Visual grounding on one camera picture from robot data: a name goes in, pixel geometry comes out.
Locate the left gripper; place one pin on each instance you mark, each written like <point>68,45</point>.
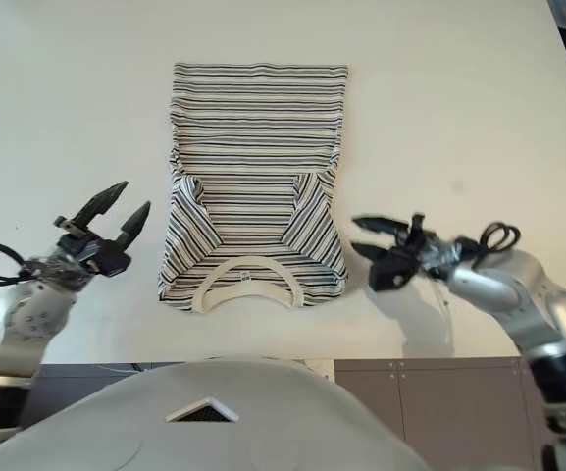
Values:
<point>74,245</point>

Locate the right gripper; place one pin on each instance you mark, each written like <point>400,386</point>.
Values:
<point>422,250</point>

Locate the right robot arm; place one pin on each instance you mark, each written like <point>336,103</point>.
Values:
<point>523,299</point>

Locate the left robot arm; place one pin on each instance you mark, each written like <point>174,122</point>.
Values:
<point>27,319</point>

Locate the striped T-shirt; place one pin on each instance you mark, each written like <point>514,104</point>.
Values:
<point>253,186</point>

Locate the robot body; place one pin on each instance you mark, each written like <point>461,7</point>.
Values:
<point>204,422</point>

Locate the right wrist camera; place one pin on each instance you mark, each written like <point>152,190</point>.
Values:
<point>390,272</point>

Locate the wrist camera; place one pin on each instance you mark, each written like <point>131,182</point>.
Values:
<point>108,257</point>
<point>390,272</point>

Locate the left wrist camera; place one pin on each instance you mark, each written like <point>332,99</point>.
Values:
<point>108,257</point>

